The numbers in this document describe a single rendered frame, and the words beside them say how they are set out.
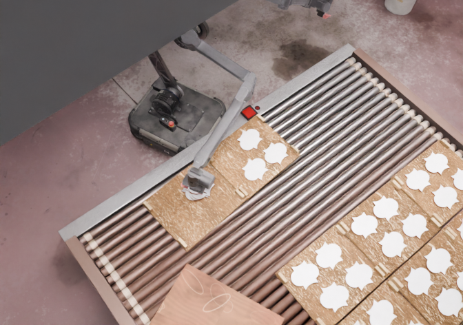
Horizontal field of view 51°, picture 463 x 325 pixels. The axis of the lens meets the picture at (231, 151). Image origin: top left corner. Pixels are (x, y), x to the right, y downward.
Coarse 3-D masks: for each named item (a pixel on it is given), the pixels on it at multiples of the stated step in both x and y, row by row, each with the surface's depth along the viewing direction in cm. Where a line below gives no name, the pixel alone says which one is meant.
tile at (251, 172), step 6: (252, 162) 264; (258, 162) 264; (264, 162) 264; (246, 168) 262; (252, 168) 262; (258, 168) 262; (264, 168) 262; (246, 174) 260; (252, 174) 260; (258, 174) 260; (252, 180) 259
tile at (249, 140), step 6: (246, 132) 273; (252, 132) 273; (240, 138) 271; (246, 138) 271; (252, 138) 271; (258, 138) 271; (240, 144) 269; (246, 144) 269; (252, 144) 270; (246, 150) 268
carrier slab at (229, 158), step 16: (240, 128) 275; (256, 128) 276; (224, 144) 270; (288, 144) 271; (224, 160) 265; (240, 160) 265; (288, 160) 266; (224, 176) 260; (240, 176) 260; (272, 176) 261; (256, 192) 257
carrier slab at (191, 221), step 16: (176, 176) 259; (160, 192) 254; (176, 192) 254; (224, 192) 255; (160, 208) 249; (176, 208) 250; (192, 208) 250; (208, 208) 250; (224, 208) 251; (176, 224) 245; (192, 224) 245; (208, 224) 246; (176, 240) 241; (192, 240) 241
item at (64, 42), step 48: (0, 0) 22; (48, 0) 24; (96, 0) 26; (144, 0) 29; (192, 0) 32; (0, 48) 24; (48, 48) 26; (96, 48) 29; (144, 48) 32; (0, 96) 26; (48, 96) 29; (0, 144) 29
